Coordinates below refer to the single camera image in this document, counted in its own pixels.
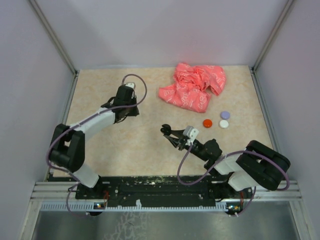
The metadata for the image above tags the right aluminium frame post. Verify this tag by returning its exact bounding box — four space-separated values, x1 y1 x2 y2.
251 0 296 74

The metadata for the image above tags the left aluminium frame post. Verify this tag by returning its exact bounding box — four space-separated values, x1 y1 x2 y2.
27 0 78 76

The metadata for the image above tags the black earbud charging case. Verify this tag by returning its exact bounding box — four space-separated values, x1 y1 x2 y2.
160 124 172 136

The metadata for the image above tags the purple cable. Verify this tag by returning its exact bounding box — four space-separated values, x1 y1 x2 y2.
45 74 148 181
176 144 291 191

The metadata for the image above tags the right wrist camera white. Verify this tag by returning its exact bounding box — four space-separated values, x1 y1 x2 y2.
182 125 199 146

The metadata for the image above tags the orange earbud charging case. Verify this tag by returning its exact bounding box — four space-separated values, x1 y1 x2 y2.
202 119 213 128

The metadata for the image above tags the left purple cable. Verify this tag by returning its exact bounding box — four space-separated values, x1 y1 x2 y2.
45 74 148 181

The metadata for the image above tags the purple earbud charging case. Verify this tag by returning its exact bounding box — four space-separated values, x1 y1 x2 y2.
220 111 231 120

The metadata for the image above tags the white slotted cable duct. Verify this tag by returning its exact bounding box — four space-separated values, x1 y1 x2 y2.
39 201 246 211

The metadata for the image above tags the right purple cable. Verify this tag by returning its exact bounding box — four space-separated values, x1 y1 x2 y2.
176 144 291 191

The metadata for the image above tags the white earbud charging case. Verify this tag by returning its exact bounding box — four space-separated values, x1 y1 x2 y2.
219 119 229 129

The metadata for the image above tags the crumpled pink printed cloth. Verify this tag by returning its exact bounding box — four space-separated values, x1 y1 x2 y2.
158 62 227 113

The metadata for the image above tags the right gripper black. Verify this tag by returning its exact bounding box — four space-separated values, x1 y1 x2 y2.
165 128 209 162

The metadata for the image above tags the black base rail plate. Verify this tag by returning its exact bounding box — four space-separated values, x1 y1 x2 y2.
75 175 253 208

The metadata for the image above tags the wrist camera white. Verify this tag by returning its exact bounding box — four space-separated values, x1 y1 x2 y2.
182 125 199 146
125 82 136 90

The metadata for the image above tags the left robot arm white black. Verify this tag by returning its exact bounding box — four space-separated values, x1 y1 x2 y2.
47 82 139 199

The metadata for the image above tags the aluminium frame post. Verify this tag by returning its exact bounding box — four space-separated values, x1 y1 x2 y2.
27 0 78 76
251 0 296 74

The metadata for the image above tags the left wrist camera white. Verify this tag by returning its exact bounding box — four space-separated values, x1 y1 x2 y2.
125 82 136 90

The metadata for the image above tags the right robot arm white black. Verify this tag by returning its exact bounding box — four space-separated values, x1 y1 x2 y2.
160 124 291 198

